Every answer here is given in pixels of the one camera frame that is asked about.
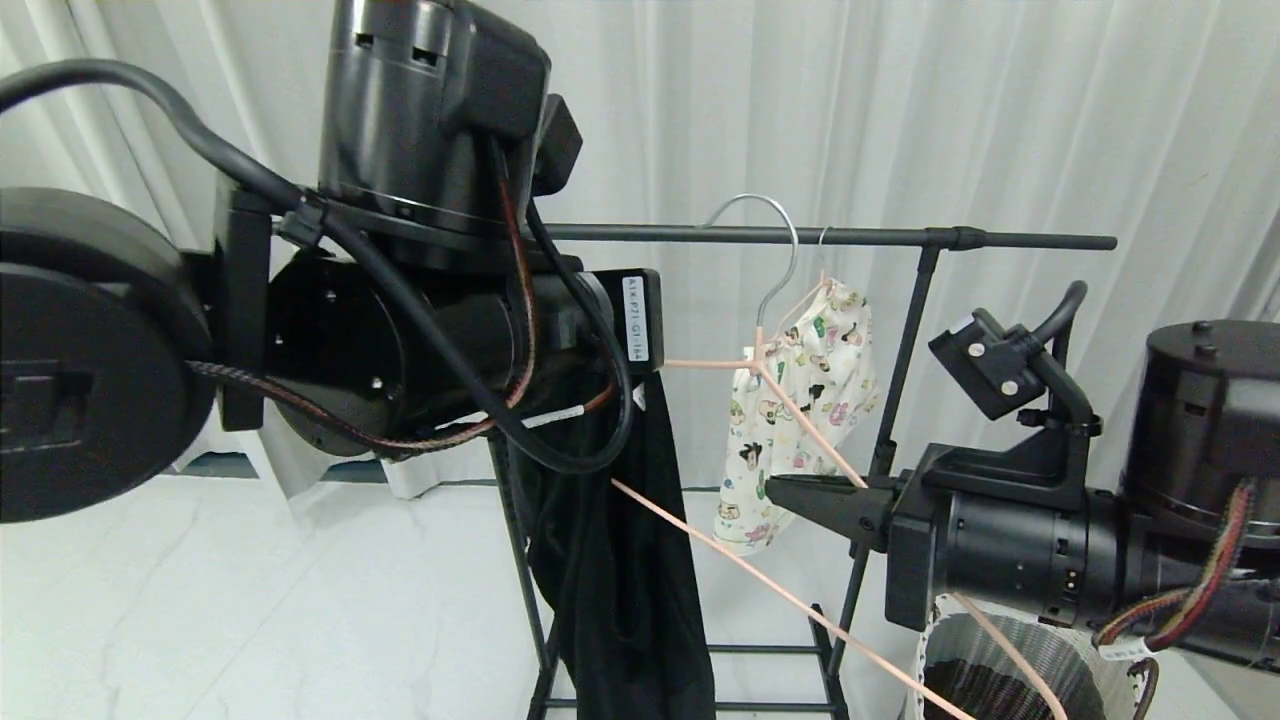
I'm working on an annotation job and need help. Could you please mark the white laundry basket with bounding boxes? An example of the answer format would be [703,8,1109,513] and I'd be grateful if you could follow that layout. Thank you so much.
[905,590,1161,720]

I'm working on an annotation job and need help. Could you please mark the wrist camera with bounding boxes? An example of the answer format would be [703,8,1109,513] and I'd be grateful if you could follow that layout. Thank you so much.
[535,93,584,198]
[920,305,1103,496]

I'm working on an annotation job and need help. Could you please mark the pink clothes hanger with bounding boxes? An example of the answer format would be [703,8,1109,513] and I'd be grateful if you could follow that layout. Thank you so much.
[610,193,1071,720]
[765,225,836,346]

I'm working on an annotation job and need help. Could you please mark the black clothes rack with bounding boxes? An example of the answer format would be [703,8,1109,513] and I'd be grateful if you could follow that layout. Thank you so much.
[490,222,1118,720]

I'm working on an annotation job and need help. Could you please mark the cream printed garment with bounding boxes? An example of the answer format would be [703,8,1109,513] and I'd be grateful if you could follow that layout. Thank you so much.
[713,278,883,556]

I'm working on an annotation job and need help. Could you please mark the black garment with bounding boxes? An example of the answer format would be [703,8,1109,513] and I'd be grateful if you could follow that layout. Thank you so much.
[510,375,716,720]

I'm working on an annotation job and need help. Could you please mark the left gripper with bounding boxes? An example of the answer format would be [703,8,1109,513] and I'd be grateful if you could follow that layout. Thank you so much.
[515,265,666,401]

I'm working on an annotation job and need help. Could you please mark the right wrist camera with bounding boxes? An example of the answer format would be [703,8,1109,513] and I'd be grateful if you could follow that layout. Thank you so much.
[920,305,1103,496]

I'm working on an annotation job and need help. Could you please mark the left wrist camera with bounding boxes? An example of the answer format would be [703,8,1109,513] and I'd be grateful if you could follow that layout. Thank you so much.
[535,93,584,198]

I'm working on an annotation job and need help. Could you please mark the white curtain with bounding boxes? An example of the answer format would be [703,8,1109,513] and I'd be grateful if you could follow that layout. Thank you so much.
[0,0,1280,501]

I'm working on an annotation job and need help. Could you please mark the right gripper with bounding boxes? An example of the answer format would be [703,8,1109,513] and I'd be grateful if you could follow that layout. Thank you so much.
[765,473,1131,633]

